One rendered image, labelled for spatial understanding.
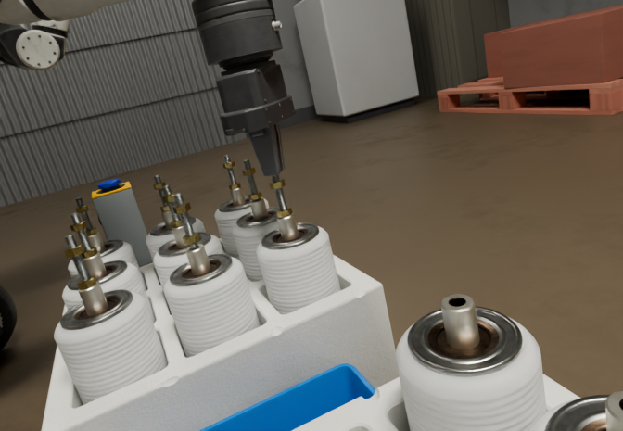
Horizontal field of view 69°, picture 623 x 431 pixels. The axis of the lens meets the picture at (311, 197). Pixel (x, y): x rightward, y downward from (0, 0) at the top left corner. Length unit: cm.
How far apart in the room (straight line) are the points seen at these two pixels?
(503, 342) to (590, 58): 194
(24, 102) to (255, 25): 325
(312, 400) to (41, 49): 85
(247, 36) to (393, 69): 294
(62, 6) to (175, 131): 311
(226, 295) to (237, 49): 27
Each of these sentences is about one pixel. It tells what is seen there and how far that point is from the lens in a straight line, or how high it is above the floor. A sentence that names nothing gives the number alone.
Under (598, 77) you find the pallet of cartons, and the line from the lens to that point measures 221.
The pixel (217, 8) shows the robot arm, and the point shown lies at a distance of 52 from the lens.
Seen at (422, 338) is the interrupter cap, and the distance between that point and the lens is 34.
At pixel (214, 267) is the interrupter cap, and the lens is 56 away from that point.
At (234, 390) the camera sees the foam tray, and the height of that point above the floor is 13.
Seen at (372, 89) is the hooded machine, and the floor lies 19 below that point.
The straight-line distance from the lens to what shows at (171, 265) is 64.
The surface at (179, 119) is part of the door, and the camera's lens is 368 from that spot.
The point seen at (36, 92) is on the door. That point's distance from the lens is 369.
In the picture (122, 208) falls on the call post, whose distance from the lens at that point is 91.
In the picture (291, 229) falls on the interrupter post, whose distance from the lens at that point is 57.
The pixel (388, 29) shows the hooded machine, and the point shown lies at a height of 57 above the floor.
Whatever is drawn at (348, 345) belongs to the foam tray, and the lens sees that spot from 58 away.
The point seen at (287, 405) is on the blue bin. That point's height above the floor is 10.
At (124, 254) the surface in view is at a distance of 76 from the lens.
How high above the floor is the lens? 45
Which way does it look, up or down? 16 degrees down
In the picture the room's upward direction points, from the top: 13 degrees counter-clockwise
